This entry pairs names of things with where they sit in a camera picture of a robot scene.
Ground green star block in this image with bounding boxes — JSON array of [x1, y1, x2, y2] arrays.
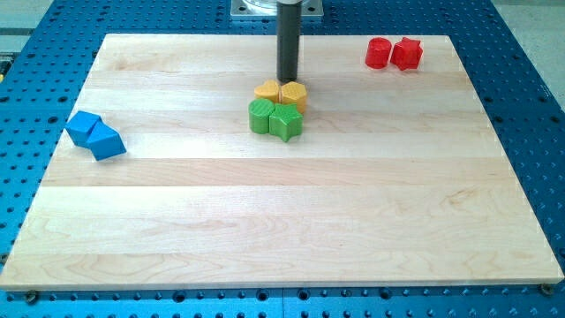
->
[[268, 103, 304, 142]]

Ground blue cube block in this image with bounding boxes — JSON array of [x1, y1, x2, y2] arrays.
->
[[65, 110, 102, 148], [87, 121, 126, 161]]

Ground red star block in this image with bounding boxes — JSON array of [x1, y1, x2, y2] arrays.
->
[[390, 37, 423, 71]]

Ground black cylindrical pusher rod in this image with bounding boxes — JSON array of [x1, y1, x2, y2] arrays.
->
[[276, 0, 302, 83]]

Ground blue cube block left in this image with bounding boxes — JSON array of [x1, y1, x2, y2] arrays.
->
[[65, 110, 102, 148]]

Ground yellow hexagon block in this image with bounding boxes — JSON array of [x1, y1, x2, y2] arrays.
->
[[281, 81, 308, 114]]

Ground green cylinder block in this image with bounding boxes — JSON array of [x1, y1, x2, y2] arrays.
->
[[248, 98, 275, 134]]

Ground blue cube block right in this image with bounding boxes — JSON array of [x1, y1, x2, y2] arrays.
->
[[87, 121, 126, 161]]

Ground yellow heart block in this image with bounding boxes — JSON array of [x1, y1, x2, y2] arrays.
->
[[253, 79, 281, 103]]

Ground light wooden board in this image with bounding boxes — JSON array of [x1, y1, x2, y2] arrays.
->
[[1, 34, 563, 291]]

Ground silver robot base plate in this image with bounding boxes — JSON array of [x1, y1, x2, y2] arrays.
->
[[230, 0, 324, 19]]

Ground red cylinder block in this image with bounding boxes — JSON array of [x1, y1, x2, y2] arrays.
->
[[365, 37, 392, 69]]

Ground blue perforated metal table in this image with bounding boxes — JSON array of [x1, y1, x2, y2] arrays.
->
[[1, 1, 564, 317]]

